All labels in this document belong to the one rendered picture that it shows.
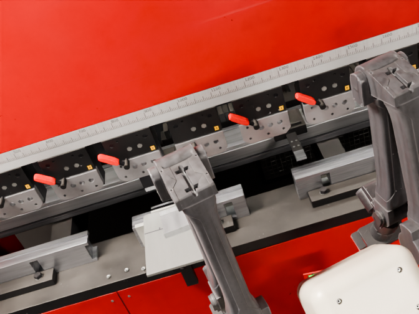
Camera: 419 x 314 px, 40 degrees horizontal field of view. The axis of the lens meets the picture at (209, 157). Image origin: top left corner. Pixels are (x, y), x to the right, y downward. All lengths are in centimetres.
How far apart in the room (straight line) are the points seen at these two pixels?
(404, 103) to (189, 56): 68
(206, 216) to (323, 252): 103
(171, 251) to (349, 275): 81
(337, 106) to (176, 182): 86
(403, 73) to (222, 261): 48
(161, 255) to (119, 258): 28
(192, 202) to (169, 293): 105
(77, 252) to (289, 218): 72
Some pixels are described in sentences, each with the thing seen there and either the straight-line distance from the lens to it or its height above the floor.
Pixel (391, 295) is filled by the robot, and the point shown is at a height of 135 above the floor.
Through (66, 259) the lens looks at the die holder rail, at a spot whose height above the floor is 92.
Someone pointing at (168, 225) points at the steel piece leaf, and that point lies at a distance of 183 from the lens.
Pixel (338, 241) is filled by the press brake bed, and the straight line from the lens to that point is 196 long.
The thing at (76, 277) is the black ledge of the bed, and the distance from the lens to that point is 202.
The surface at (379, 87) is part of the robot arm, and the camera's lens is 110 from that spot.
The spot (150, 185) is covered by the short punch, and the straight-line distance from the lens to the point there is 184.
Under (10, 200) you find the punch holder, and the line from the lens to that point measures 185.
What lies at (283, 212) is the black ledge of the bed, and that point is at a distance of 192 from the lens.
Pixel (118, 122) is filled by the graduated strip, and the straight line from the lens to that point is 166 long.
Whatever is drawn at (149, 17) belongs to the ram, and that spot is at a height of 166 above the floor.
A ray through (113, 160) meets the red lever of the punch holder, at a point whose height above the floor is 129.
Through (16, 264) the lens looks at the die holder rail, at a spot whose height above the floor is 97.
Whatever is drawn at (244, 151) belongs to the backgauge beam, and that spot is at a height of 95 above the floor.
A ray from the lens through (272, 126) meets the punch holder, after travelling 172.
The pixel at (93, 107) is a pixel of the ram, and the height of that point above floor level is 146.
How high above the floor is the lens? 222
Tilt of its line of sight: 37 degrees down
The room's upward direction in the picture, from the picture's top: 20 degrees counter-clockwise
